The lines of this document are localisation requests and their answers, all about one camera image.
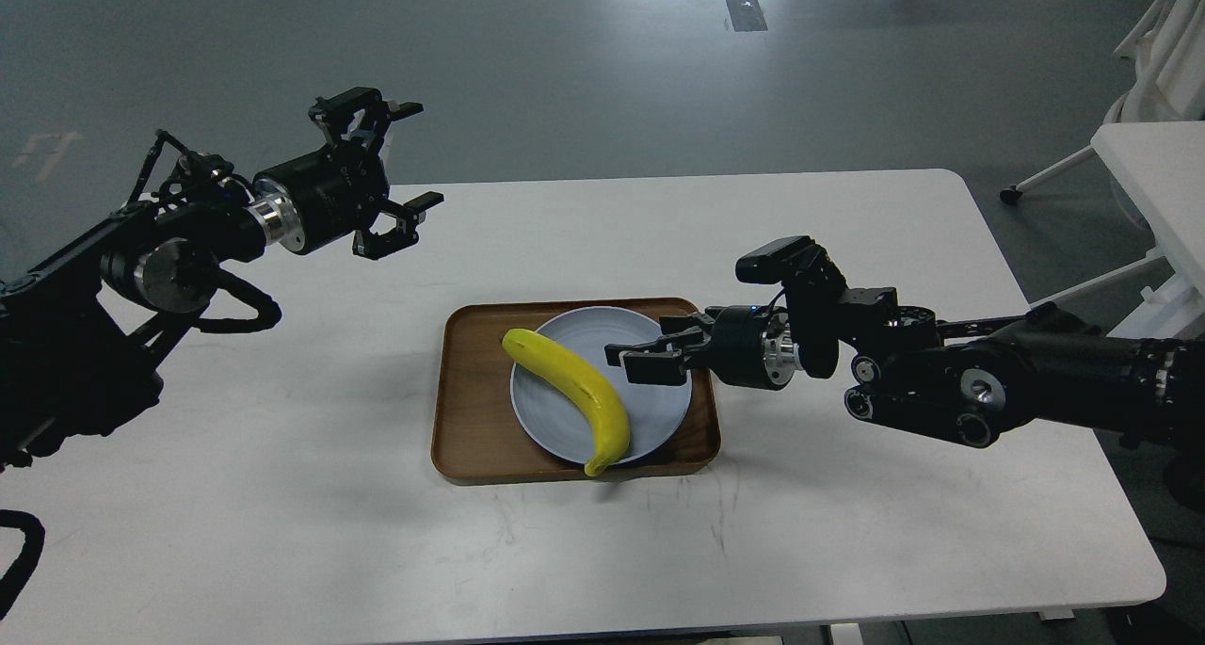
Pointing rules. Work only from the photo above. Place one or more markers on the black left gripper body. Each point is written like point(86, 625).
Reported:
point(320, 197)

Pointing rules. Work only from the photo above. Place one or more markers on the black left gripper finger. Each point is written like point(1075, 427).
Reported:
point(405, 217)
point(357, 122)

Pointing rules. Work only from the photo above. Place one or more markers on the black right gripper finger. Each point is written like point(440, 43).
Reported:
point(687, 331)
point(666, 361)

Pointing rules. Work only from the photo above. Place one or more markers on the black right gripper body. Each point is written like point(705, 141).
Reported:
point(736, 349)

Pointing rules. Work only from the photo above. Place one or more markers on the light blue plate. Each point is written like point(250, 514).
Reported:
point(551, 421)

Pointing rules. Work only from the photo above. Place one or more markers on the yellow banana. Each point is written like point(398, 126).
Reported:
point(589, 391)

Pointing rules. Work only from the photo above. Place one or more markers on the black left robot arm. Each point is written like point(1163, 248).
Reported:
point(86, 330)

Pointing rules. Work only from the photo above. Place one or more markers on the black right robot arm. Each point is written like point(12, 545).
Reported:
point(965, 382)

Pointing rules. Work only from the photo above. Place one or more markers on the brown wooden tray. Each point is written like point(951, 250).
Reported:
point(477, 439)

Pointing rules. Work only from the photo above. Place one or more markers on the white side table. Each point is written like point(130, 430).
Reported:
point(1160, 166)

